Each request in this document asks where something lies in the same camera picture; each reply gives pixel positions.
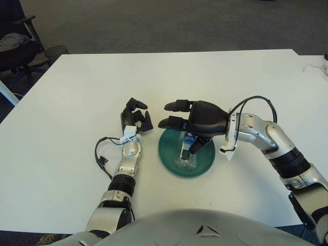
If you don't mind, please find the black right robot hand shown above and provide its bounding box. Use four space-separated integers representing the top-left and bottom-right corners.
158 99 231 154

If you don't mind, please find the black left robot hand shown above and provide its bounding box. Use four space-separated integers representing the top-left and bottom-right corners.
120 97 154 134

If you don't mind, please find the clear bottle with blue cap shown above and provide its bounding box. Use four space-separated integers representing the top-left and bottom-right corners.
174 132 199 172

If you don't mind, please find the green round plate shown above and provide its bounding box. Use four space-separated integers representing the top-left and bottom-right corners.
158 128 216 179

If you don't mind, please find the black mesh wastebasket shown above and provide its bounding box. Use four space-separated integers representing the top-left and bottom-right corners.
45 45 70 65

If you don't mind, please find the silver robot torso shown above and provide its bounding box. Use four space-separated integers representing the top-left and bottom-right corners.
46 209 321 246

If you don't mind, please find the white table leg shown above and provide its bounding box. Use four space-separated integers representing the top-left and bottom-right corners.
0 80 20 106

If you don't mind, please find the black office chair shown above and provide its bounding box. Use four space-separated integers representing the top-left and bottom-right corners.
0 0 49 74

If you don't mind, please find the grey cloth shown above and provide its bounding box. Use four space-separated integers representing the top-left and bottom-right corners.
0 32 29 51

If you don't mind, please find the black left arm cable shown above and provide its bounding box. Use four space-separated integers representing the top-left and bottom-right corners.
94 137 126 181

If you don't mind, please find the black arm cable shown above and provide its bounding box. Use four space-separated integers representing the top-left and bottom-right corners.
94 137 126 181
227 96 279 129

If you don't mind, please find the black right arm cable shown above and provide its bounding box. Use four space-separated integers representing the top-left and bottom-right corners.
227 96 279 129

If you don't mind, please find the white cable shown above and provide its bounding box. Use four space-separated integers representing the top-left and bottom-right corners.
302 63 328 75

